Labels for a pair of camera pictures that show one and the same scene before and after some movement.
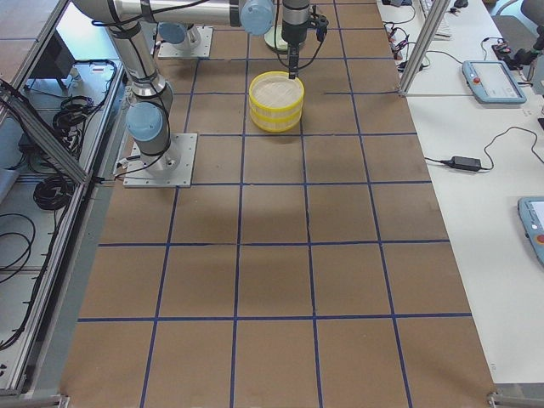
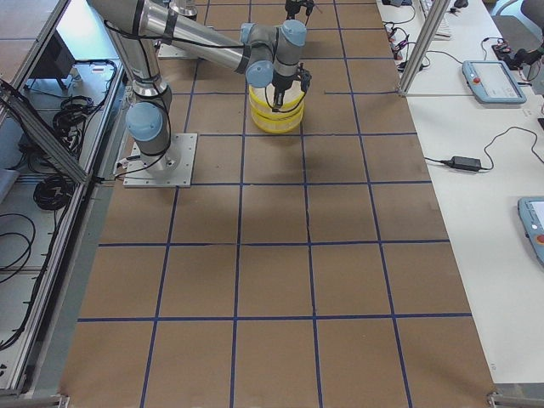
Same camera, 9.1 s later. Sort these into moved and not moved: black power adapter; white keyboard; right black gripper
Moved: right black gripper
Not moved: white keyboard; black power adapter
